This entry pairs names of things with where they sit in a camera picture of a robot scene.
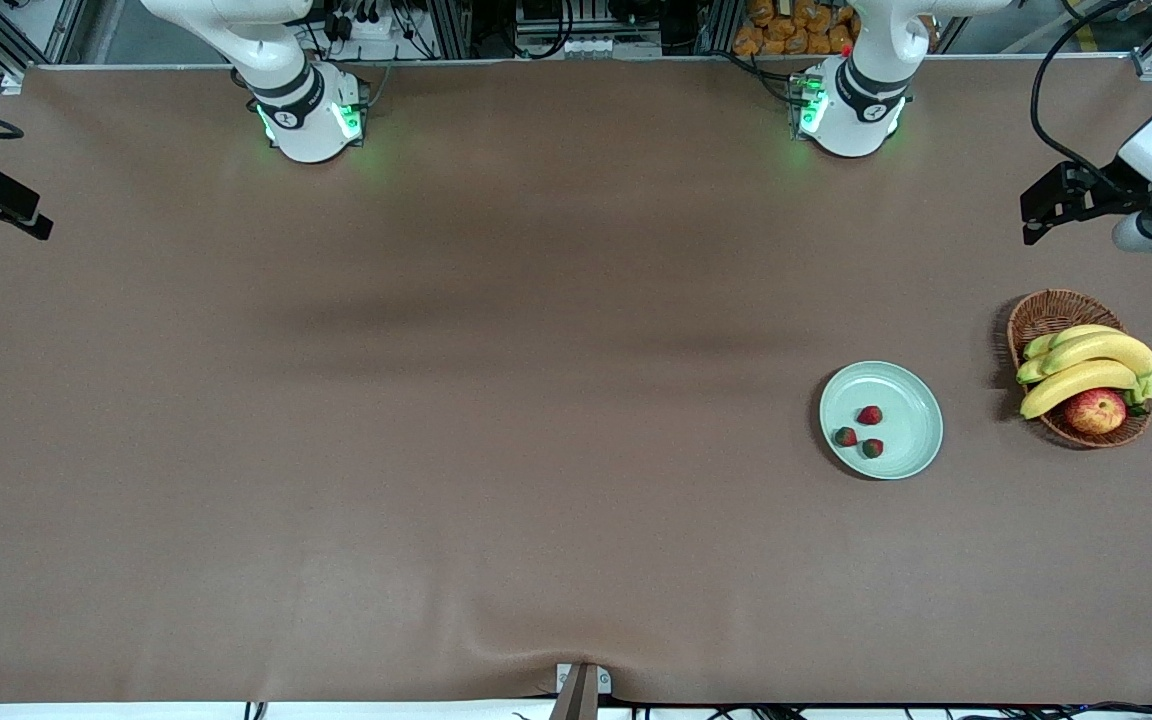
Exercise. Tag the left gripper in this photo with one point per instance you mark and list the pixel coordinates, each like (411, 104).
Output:
(1112, 193)

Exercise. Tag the red strawberry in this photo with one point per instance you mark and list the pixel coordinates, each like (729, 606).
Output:
(873, 448)
(846, 437)
(869, 414)

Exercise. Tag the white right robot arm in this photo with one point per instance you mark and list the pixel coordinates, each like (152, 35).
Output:
(311, 130)

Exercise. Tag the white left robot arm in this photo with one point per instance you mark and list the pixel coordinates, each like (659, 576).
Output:
(856, 120)

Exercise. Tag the pale green plate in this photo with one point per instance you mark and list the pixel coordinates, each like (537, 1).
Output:
(901, 390)

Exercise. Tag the brown wicker basket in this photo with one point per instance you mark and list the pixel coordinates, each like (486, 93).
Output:
(1046, 310)

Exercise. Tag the yellow banana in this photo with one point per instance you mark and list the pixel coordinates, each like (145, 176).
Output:
(1076, 382)
(1106, 350)
(1076, 332)

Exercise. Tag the red yellow apple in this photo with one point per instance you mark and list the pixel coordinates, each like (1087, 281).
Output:
(1096, 412)

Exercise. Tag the bag of orange fruit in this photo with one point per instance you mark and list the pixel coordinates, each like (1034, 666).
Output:
(796, 30)

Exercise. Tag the white power strip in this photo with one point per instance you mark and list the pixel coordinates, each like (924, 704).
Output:
(361, 25)

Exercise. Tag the white terminal block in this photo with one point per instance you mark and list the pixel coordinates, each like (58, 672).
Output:
(591, 46)

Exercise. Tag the brown table mat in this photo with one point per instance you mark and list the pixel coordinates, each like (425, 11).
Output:
(576, 550)

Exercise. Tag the metal corner bracket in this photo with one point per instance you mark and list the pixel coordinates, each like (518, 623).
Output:
(1151, 65)
(11, 82)

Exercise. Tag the aluminium frame post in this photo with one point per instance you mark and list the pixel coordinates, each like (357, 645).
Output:
(716, 25)
(451, 25)

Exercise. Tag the metal clamp bracket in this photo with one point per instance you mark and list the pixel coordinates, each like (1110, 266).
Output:
(579, 690)

